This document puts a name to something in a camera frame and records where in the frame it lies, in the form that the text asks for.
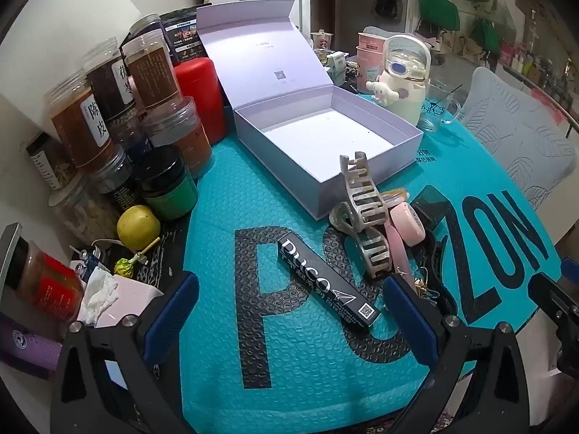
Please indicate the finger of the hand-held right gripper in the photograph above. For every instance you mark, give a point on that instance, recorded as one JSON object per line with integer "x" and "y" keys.
{"x": 571, "y": 269}
{"x": 552, "y": 298}

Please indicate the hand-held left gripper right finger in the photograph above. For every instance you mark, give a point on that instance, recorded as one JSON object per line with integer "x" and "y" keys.
{"x": 407, "y": 321}

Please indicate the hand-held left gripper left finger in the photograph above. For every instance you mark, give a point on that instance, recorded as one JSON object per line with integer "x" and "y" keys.
{"x": 174, "y": 312}

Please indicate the gold ornament hair clip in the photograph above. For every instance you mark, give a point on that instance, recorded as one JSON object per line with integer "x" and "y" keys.
{"x": 425, "y": 285}

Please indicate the pink cosmetic tube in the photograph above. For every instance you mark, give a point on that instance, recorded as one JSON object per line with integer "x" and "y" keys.
{"x": 396, "y": 255}

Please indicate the black hair clip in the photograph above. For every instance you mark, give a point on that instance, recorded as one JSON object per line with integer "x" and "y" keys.
{"x": 436, "y": 257}

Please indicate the slim black cosmetic box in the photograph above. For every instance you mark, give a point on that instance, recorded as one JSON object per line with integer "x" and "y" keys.
{"x": 325, "y": 275}

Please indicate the pink round case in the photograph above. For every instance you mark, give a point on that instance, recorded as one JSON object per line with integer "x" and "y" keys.
{"x": 407, "y": 224}

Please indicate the dark translucent square container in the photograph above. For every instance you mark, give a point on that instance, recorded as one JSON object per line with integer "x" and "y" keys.
{"x": 429, "y": 203}

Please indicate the orange pink round compact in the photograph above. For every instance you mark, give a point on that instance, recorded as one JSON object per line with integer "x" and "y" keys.
{"x": 396, "y": 194}

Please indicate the beige hair claw clip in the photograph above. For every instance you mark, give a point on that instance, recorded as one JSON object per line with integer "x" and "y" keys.
{"x": 362, "y": 190}

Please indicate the lavender gift box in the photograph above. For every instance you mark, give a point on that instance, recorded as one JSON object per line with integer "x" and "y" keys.
{"x": 316, "y": 131}

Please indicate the pale pink box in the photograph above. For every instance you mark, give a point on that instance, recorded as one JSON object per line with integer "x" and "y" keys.
{"x": 133, "y": 298}

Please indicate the black patterned cloth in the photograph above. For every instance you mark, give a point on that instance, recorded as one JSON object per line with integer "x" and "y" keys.
{"x": 167, "y": 257}

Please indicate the yellow wrapped lollipop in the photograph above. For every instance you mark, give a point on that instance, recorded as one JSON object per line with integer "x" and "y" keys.
{"x": 123, "y": 267}

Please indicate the crumpled white tissue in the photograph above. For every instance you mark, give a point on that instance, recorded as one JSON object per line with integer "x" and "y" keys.
{"x": 97, "y": 296}

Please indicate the yellow lemon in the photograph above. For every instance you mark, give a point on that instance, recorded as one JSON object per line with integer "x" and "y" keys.
{"x": 138, "y": 228}

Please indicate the small blue white gadget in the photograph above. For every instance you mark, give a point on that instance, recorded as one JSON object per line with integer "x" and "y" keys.
{"x": 86, "y": 260}

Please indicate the green jar black lid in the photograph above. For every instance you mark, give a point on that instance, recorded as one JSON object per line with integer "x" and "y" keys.
{"x": 169, "y": 190}

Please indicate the teal bubble mailer mat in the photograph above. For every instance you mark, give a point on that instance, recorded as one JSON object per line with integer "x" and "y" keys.
{"x": 294, "y": 370}

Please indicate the jar of pale dried pieces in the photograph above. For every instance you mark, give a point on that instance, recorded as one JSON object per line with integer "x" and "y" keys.
{"x": 86, "y": 214}

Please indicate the red label bottle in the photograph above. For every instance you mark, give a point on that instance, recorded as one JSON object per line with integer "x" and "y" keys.
{"x": 45, "y": 282}

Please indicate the grey quilted chair cushion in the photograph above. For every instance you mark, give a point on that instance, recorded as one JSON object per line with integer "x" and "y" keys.
{"x": 520, "y": 144}

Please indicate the small jar dark contents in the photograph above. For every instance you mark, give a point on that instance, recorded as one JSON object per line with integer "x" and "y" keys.
{"x": 115, "y": 181}

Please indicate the purple box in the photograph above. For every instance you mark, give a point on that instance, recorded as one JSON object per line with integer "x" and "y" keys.
{"x": 27, "y": 348}

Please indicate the pink cloth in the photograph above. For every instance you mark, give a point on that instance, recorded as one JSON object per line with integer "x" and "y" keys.
{"x": 547, "y": 101}

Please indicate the short jar brown label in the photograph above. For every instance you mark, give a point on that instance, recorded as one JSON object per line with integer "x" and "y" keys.
{"x": 181, "y": 135}

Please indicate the dark blue jar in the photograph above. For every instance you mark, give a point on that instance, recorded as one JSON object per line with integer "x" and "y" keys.
{"x": 133, "y": 138}

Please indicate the slim pack of dried slices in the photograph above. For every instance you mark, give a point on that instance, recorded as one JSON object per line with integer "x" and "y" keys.
{"x": 47, "y": 162}

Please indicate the row of small bottles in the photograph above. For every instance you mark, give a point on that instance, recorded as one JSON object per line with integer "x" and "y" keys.
{"x": 538, "y": 65}

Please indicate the glass mug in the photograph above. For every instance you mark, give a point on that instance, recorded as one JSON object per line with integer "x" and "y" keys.
{"x": 434, "y": 108}

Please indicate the orange content jar white label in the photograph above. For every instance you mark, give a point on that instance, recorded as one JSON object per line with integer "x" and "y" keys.
{"x": 77, "y": 117}

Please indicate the red canister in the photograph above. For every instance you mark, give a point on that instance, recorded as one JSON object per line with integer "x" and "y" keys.
{"x": 201, "y": 95}

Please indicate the cream cartoon water bottle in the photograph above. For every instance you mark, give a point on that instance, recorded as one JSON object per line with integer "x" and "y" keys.
{"x": 402, "y": 86}

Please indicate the dark content jar white label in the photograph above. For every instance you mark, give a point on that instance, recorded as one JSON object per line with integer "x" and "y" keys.
{"x": 106, "y": 81}

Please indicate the tall jar brown label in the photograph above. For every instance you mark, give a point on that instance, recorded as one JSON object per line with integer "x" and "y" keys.
{"x": 151, "y": 70}

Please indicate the pink paper cup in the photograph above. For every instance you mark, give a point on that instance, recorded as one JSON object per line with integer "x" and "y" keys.
{"x": 373, "y": 40}
{"x": 366, "y": 68}

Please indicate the small green white carton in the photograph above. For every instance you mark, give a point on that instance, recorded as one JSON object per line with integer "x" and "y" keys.
{"x": 335, "y": 65}

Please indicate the grey leaf pattern chair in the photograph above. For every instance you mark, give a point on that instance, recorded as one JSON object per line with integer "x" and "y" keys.
{"x": 429, "y": 40}

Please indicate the black snack pouch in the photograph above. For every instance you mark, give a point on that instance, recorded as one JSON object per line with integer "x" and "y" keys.
{"x": 181, "y": 36}

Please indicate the clear jar dark label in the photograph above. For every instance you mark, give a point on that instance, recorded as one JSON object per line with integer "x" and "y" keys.
{"x": 144, "y": 25}

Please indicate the small panda glass cup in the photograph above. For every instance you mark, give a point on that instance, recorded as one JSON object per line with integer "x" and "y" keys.
{"x": 321, "y": 40}

